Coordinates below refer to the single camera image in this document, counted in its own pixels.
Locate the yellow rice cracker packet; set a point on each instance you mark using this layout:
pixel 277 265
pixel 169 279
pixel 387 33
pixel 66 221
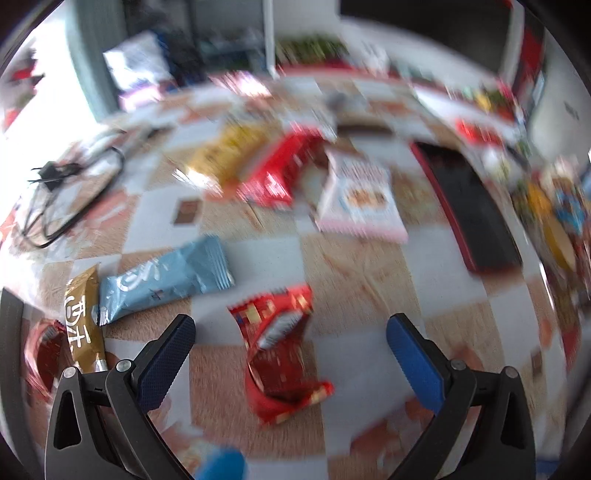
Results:
pixel 219 161

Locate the small red snack packet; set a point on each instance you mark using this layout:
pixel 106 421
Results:
pixel 272 325

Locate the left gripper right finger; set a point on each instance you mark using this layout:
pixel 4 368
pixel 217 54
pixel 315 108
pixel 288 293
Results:
pixel 502 443

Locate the gold brown snack bar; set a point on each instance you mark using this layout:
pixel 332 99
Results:
pixel 81 309

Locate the white storage tray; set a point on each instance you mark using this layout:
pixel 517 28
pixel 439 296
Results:
pixel 12 396

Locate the large red snack bag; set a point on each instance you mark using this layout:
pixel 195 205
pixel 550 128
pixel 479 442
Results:
pixel 272 183

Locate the red cased smartphone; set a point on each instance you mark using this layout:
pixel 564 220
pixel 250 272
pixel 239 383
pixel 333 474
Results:
pixel 485 241

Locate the light blue snack bar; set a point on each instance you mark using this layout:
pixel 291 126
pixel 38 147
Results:
pixel 196 268

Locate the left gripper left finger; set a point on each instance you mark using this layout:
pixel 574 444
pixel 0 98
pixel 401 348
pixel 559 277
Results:
pixel 78 445

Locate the pink white cookie packet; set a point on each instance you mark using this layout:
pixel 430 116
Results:
pixel 358 200

